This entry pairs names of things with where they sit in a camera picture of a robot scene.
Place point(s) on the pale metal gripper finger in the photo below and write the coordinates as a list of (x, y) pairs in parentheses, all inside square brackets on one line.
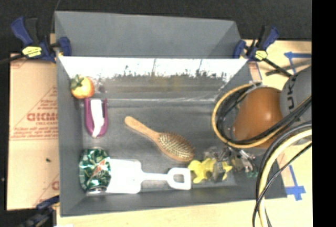
[(211, 153), (219, 172)]

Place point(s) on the yellow toy figure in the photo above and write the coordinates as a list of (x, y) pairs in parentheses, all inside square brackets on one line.
[(200, 171)]

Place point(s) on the wooden hairbrush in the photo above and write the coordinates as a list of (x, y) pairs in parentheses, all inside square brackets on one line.
[(168, 142)]

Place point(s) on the white plastic toy shovel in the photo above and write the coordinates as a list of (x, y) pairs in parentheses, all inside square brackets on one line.
[(126, 176)]

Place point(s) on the crushed green drink can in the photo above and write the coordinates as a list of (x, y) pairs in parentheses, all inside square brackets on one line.
[(93, 171)]

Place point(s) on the grey metal bin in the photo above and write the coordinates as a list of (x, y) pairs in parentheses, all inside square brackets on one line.
[(147, 37)]

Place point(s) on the orange toy fruit, green leaves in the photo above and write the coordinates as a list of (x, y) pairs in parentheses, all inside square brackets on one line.
[(83, 88)]

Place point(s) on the brown cardboard board, red print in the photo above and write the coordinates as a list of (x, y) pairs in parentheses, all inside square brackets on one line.
[(29, 105)]

